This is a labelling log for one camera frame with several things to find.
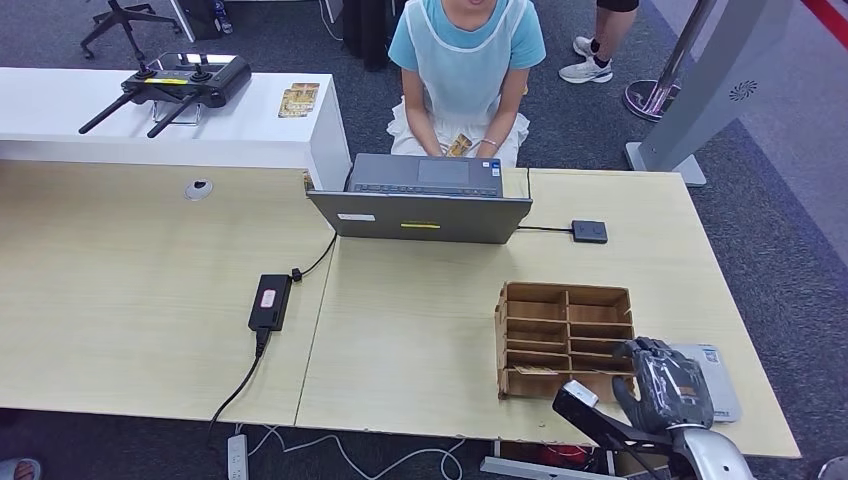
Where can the person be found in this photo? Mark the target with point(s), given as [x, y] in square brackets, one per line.
[466, 66]

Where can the black fabric-covered object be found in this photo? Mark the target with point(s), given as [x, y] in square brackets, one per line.
[366, 33]

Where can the person's left hand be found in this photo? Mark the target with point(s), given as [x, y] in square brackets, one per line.
[485, 150]

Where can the person's right forearm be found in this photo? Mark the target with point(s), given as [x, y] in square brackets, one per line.
[427, 122]

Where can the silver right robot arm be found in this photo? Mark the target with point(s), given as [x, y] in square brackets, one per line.
[712, 460]

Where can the gold card stack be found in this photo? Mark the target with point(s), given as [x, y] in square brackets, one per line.
[299, 100]

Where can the grey kiosk stand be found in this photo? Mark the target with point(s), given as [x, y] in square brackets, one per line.
[713, 86]

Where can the white card reader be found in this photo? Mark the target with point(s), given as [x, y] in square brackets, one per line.
[725, 391]

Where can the metal stanchion post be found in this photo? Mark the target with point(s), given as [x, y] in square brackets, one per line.
[650, 96]

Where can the black power adapter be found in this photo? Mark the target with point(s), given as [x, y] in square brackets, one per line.
[270, 301]

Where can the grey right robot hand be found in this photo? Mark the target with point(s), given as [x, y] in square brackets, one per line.
[669, 391]

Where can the red object under desk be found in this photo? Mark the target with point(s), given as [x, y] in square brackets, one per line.
[564, 456]

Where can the black computer tower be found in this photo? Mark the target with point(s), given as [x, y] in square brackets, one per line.
[199, 16]

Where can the gold printed ID card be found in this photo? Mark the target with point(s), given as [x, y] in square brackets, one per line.
[460, 145]

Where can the person's right hand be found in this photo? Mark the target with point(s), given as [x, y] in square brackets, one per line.
[444, 148]

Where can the bystander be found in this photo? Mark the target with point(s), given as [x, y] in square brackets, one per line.
[590, 66]

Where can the white power strip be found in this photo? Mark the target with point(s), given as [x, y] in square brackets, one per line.
[237, 457]

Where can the person's left forearm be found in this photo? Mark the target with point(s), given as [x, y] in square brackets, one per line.
[507, 119]

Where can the small black square device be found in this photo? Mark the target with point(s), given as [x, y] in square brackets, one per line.
[590, 232]

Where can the white counter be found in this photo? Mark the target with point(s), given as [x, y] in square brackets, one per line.
[249, 132]

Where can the grey laptop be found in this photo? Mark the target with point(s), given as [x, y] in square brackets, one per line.
[421, 215]

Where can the white desk frame bar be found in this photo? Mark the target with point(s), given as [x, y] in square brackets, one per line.
[530, 472]

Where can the black remote controller with antennas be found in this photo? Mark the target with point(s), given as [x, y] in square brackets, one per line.
[189, 79]

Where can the black office chair base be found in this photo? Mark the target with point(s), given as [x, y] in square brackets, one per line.
[123, 20]

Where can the gold hotel key card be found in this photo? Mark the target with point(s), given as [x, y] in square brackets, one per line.
[534, 372]

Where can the person's foot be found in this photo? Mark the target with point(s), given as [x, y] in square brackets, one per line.
[20, 469]

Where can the wooden card organizer box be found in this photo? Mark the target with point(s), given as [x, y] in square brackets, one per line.
[534, 331]

